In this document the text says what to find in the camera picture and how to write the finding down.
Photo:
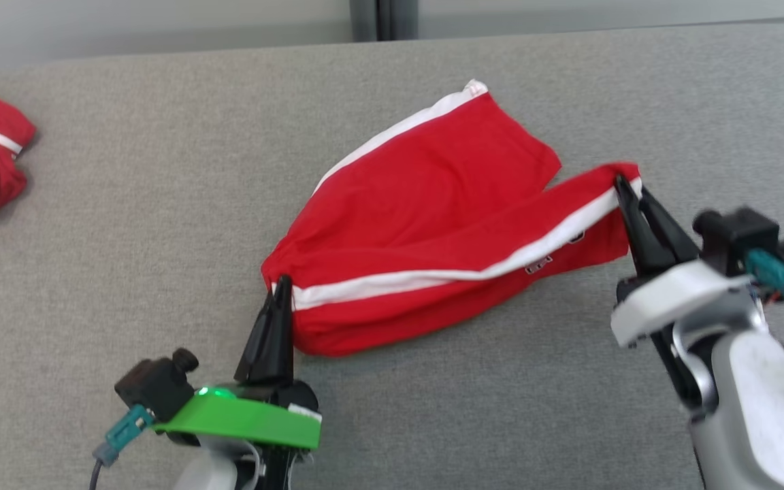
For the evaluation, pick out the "grey vertical frame post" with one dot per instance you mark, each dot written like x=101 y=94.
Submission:
x=385 y=17

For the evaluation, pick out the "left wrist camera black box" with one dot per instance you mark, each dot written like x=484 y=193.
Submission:
x=154 y=388

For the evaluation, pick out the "grey fabric sofa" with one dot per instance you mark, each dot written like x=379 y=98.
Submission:
x=160 y=238

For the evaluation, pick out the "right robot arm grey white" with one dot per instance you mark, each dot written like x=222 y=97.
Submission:
x=759 y=408

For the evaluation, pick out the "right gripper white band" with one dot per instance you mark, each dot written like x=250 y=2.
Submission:
x=678 y=296

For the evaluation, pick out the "red shorts white side stripe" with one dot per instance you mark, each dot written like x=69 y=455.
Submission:
x=419 y=204

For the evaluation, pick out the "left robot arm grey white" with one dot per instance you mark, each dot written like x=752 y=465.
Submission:
x=211 y=469

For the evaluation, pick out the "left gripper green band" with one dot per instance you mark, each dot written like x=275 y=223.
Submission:
x=249 y=418

